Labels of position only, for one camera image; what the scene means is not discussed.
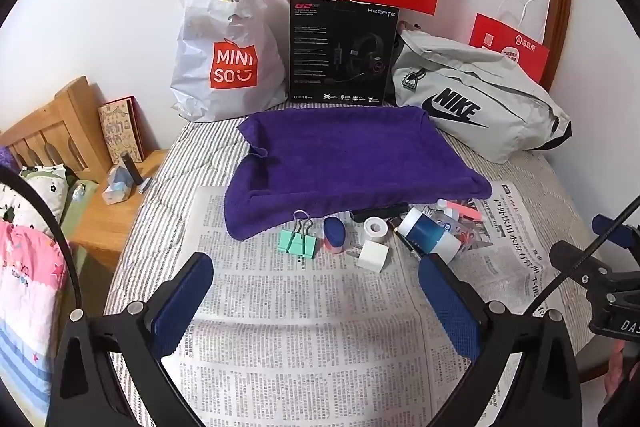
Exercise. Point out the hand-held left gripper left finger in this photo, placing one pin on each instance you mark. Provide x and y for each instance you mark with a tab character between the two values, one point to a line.
180	302

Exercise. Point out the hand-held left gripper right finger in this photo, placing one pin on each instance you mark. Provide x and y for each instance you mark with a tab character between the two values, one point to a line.
447	304

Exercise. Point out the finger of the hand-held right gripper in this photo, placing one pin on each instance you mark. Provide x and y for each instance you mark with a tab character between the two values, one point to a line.
575	259
617	233

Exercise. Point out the shiny foil packet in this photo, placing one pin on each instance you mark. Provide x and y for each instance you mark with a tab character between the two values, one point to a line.
470	238

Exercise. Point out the white charger plug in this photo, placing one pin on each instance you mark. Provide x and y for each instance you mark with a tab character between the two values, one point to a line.
374	257

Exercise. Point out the pink pen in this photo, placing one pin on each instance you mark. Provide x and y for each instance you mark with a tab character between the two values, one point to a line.
462	210

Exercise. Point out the blue and pink eraser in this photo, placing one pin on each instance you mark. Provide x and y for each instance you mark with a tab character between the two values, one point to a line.
334	234

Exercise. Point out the green binder clip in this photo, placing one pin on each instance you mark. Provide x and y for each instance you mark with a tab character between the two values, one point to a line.
286	241
306	246

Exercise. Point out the person's right hand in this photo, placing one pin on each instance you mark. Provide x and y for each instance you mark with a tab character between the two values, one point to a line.
620	369

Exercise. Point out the white tape roll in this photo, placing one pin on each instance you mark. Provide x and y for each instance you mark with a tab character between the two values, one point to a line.
374	228

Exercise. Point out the wooden nightstand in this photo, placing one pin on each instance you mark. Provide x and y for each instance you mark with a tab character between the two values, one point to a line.
105	222

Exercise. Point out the black rectangular case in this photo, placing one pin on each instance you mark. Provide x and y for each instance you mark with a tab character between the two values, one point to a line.
377	211

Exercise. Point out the newspaper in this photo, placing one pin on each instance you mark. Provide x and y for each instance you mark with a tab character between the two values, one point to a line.
310	307

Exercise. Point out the blue tissue pack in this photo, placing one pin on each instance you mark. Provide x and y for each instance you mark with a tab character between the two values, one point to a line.
116	188

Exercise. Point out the green cloth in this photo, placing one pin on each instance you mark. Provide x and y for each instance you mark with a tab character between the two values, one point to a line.
80	212

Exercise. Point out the small black bottle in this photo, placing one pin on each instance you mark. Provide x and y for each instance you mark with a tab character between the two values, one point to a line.
131	169

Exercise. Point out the striped bed sheet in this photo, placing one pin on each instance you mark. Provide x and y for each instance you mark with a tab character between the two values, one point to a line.
195	157

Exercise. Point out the pink star quilt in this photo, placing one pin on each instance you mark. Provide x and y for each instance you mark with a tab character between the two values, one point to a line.
25	287

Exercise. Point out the purple towel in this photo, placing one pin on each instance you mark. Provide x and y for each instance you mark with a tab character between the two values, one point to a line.
350	157

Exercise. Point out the floral pillow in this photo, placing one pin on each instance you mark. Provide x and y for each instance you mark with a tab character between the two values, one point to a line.
35	197

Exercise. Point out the patterned notebook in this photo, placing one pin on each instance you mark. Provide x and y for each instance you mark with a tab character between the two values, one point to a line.
120	127

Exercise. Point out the grey sports bag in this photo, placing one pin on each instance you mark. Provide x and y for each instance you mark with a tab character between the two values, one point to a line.
490	77

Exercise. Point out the wooden headboard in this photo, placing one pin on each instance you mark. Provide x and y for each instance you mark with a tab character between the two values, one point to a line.
60	127

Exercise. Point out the red paper bag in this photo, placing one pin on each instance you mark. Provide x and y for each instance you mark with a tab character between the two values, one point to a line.
492	38

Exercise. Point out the white plastic shopping bag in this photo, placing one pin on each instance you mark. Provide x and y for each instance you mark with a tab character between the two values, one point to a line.
220	22

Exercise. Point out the black headset box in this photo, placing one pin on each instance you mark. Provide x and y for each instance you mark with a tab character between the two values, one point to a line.
320	52

